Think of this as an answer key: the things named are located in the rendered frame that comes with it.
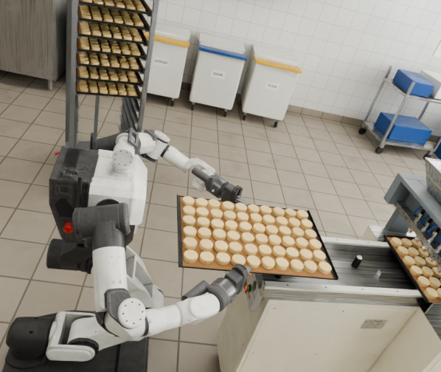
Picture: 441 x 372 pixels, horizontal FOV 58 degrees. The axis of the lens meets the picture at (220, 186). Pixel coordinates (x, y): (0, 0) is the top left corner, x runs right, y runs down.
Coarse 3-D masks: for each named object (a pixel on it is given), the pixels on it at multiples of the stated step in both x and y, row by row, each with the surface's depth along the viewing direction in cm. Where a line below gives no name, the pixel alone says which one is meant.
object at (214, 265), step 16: (208, 208) 166; (272, 208) 177; (224, 224) 160; (224, 240) 153; (240, 240) 155; (256, 256) 150; (272, 256) 152; (272, 272) 145; (288, 272) 147; (304, 272) 148; (320, 272) 151
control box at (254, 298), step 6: (252, 276) 167; (258, 276) 164; (246, 282) 173; (252, 282) 166; (258, 282) 161; (246, 288) 172; (252, 288) 165; (258, 288) 159; (246, 294) 172; (252, 294) 164; (258, 294) 161; (252, 300) 164; (258, 300) 163; (252, 306) 165
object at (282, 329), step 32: (352, 256) 188; (384, 256) 194; (224, 320) 210; (256, 320) 166; (288, 320) 165; (320, 320) 168; (352, 320) 171; (384, 320) 174; (224, 352) 204; (256, 352) 176; (288, 352) 180; (320, 352) 183; (352, 352) 187
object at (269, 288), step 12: (264, 288) 152; (276, 288) 153; (288, 288) 154; (300, 288) 155; (312, 288) 157; (324, 288) 159; (336, 288) 160; (348, 288) 162; (360, 288) 163; (372, 288) 165; (384, 288) 167; (348, 300) 164; (360, 300) 165; (372, 300) 166; (384, 300) 167; (396, 300) 168; (408, 300) 169; (420, 300) 171
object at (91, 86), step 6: (78, 84) 266; (84, 84) 263; (90, 84) 265; (96, 84) 270; (102, 84) 270; (108, 84) 272; (114, 84) 274; (120, 84) 276; (126, 84) 282; (132, 84) 286; (78, 90) 258; (84, 90) 257; (90, 90) 260; (96, 90) 260; (102, 90) 262; (108, 90) 269; (114, 90) 266; (120, 90) 268; (126, 90) 275; (132, 90) 273
